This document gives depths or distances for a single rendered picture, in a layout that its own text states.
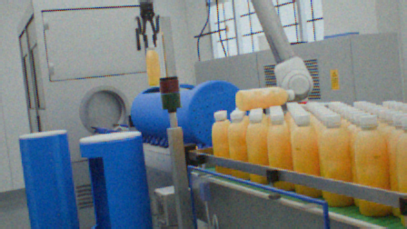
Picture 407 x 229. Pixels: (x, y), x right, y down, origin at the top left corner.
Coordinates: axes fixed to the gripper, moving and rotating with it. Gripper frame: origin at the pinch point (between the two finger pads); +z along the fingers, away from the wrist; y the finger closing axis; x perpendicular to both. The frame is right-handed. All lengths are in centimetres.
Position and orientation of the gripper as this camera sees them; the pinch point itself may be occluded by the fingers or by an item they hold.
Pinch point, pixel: (150, 41)
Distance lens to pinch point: 293.9
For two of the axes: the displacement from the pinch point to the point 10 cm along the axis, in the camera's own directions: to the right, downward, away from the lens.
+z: 1.1, 9.9, 0.6
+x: 3.9, 0.1, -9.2
